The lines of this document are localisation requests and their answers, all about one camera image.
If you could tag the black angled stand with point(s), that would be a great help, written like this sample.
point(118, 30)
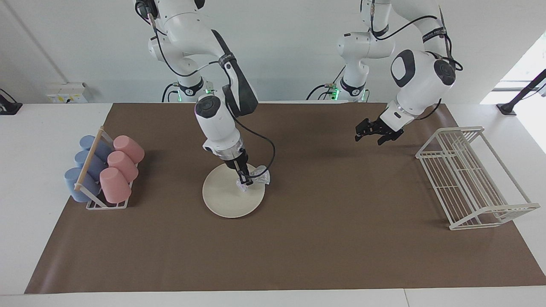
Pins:
point(507, 107)

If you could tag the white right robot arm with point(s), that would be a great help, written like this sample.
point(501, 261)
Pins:
point(217, 123)

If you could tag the brown table mat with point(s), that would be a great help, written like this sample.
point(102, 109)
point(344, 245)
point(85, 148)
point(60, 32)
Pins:
point(320, 247)

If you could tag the clear plastic wrapper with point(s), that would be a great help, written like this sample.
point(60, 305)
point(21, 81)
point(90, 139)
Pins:
point(261, 177)

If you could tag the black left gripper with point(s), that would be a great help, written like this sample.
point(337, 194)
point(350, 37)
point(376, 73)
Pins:
point(386, 127)

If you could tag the cream round plate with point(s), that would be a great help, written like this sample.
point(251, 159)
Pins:
point(226, 200)

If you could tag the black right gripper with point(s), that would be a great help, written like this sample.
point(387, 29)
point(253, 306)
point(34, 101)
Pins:
point(235, 161)

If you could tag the blue plastic cup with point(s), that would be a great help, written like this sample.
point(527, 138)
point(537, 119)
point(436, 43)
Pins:
point(72, 183)
point(97, 164)
point(100, 147)

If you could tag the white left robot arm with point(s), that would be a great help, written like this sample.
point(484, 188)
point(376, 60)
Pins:
point(420, 81)

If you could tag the white wall outlet box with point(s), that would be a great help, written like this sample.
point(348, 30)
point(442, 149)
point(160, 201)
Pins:
point(66, 91)

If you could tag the pink plastic cup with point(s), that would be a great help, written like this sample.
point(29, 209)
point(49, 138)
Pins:
point(115, 185)
point(123, 165)
point(130, 148)

